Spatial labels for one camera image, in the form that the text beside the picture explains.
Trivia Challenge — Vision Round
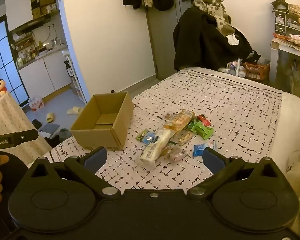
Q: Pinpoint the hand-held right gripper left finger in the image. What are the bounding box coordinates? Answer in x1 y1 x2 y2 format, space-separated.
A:
25 146 122 200

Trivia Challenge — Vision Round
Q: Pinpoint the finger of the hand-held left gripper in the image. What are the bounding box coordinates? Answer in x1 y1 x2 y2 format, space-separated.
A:
12 129 39 144

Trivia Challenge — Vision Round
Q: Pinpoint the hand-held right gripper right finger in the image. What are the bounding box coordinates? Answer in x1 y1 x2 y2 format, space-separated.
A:
186 147 287 200

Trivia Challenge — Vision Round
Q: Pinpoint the brown cardboard box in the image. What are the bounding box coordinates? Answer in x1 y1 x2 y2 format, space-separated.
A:
70 91 135 152

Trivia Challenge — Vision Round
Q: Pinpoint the green snack packet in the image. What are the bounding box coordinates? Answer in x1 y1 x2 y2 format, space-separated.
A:
192 124 214 140
187 119 203 130

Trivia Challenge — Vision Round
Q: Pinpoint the pink snack packet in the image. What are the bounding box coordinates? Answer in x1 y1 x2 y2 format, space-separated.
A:
169 147 188 162

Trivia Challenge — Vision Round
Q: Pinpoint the orange biscuit packet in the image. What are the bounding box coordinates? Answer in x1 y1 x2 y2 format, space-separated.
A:
164 110 195 133

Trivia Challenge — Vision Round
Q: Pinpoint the long white snack packet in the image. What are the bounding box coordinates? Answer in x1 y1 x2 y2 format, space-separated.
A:
135 127 174 168

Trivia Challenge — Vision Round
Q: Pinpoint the blue square snack packet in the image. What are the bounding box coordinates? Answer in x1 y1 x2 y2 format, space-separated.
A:
192 144 208 157

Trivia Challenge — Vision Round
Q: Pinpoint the beige dotted tablecloth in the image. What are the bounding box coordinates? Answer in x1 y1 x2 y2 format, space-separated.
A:
0 91 52 164

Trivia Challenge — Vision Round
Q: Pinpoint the grey cushion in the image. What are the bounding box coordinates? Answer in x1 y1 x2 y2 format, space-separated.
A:
37 124 60 138

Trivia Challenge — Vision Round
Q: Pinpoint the clear cracker snack packet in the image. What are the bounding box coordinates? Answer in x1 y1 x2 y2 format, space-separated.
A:
176 132 194 145

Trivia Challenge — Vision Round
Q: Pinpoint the red white plastic bag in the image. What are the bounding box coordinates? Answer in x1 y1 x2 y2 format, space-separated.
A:
28 96 45 112

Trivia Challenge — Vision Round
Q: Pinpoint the red snack packet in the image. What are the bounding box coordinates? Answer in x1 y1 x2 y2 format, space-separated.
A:
197 114 212 127

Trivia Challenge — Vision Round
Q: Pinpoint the grey furry slipper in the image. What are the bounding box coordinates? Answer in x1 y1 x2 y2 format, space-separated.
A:
57 128 72 140

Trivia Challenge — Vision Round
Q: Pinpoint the small dark green packet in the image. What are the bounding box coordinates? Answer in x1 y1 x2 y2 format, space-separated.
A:
136 129 150 140

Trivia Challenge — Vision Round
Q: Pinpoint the cartoon boy doll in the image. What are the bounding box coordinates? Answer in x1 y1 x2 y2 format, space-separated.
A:
0 79 8 98

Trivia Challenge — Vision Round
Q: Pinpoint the small blue printed packet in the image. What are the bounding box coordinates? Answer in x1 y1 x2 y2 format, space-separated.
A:
142 132 157 145

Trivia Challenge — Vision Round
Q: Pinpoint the white kitchen cabinet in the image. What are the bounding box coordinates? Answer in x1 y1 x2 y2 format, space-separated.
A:
17 47 73 98

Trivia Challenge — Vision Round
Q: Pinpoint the white narrow shelf rack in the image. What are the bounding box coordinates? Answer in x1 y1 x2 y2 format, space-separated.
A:
64 54 88 104

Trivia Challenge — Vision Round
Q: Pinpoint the black spray bottle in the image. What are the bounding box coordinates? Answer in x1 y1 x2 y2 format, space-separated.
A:
64 60 74 77

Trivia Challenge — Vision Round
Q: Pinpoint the black-framed glass door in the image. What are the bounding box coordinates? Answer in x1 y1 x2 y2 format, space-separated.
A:
0 17 30 107

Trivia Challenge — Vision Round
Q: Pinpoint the cream duvet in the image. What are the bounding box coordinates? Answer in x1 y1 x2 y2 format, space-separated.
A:
272 90 300 240

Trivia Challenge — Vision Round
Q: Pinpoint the orange plastic basket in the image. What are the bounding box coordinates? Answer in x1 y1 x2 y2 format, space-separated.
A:
243 62 270 81

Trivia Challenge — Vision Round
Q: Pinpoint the steel range hood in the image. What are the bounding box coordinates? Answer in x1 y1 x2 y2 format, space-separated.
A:
9 15 52 32

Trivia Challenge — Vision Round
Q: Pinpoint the black coat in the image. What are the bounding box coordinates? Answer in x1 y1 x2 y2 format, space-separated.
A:
173 6 262 72

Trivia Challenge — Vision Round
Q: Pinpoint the white crumpled cloth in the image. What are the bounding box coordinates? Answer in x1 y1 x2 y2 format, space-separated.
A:
226 33 240 46

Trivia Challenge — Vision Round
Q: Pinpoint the white desk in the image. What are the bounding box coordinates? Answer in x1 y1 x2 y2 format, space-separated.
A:
269 38 300 98

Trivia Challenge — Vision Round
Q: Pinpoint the grey door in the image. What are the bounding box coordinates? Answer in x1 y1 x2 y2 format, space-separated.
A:
145 0 203 80

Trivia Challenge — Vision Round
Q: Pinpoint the checkered beige hoodie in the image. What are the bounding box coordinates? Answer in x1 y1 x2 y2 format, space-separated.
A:
192 0 237 37

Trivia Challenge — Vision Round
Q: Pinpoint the grey drawer organizer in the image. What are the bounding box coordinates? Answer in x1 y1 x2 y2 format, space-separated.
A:
274 9 300 38

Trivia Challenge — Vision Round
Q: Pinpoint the dark ornament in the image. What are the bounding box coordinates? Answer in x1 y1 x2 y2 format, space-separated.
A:
270 0 289 12

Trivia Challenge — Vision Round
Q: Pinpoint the woven basket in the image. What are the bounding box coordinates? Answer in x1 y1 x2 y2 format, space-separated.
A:
287 4 300 17

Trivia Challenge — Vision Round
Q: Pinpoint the white wall cabinet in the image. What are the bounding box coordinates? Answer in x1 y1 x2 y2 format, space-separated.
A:
5 0 34 32

